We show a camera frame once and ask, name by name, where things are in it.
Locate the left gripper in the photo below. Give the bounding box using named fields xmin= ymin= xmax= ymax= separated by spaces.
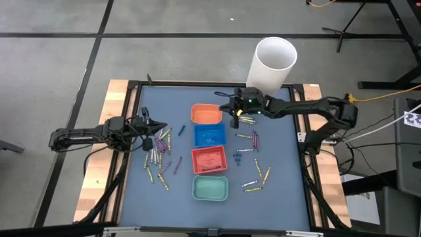
xmin=131 ymin=107 xmax=168 ymax=138

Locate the gray furniture foot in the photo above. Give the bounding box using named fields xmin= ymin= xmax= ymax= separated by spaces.
xmin=0 ymin=140 xmax=26 ymax=154

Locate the black tripod stand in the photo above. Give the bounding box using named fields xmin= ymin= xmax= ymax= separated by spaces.
xmin=321 ymin=0 xmax=368 ymax=54

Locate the black rig beam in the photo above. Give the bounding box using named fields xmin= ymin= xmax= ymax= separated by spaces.
xmin=0 ymin=222 xmax=116 ymax=237

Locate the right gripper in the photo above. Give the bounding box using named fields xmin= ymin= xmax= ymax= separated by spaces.
xmin=218 ymin=87 xmax=266 ymax=116

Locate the gray box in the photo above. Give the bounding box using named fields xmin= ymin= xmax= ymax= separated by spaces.
xmin=374 ymin=186 xmax=421 ymax=237

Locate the white fiducial marker tag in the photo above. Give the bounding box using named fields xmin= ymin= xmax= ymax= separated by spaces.
xmin=403 ymin=111 xmax=421 ymax=129

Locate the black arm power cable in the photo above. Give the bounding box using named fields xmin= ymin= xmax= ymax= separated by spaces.
xmin=83 ymin=144 xmax=114 ymax=180

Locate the black floor cable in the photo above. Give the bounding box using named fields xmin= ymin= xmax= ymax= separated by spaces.
xmin=341 ymin=141 xmax=421 ymax=151

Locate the orange plastic bin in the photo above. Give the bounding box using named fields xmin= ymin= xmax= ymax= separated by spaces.
xmin=190 ymin=103 xmax=224 ymax=125

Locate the white cable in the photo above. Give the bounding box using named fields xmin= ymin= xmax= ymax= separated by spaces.
xmin=341 ymin=103 xmax=421 ymax=144

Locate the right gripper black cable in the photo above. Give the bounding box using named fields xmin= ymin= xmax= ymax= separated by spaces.
xmin=214 ymin=91 xmax=239 ymax=99

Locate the blue plastic bin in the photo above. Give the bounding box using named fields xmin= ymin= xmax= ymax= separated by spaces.
xmin=193 ymin=123 xmax=228 ymax=148

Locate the blue table mat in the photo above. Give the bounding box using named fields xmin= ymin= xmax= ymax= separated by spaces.
xmin=117 ymin=85 xmax=312 ymax=232

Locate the silver metal bracket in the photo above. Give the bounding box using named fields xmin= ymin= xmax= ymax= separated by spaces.
xmin=285 ymin=230 xmax=325 ymax=237
xmin=102 ymin=226 xmax=142 ymax=236

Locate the teal plastic bin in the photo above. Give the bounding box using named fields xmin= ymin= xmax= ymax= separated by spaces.
xmin=191 ymin=174 xmax=230 ymax=202

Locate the yellow extension cord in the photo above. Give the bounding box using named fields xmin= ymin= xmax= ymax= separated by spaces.
xmin=344 ymin=84 xmax=421 ymax=103

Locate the white lamp wooden base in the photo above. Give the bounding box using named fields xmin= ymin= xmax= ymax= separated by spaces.
xmin=245 ymin=36 xmax=298 ymax=97

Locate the black desk leg frame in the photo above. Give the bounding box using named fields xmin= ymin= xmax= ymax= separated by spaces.
xmin=357 ymin=0 xmax=421 ymax=90

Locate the yellow floor cable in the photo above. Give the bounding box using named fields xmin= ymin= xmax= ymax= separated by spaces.
xmin=307 ymin=0 xmax=338 ymax=9

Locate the red plastic bin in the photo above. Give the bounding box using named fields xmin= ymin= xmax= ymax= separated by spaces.
xmin=191 ymin=145 xmax=228 ymax=175

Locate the dark gray equipment case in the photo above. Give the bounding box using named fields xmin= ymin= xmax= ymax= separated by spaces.
xmin=393 ymin=97 xmax=421 ymax=198

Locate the black metal table frame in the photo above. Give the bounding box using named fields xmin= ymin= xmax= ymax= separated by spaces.
xmin=72 ymin=74 xmax=353 ymax=237

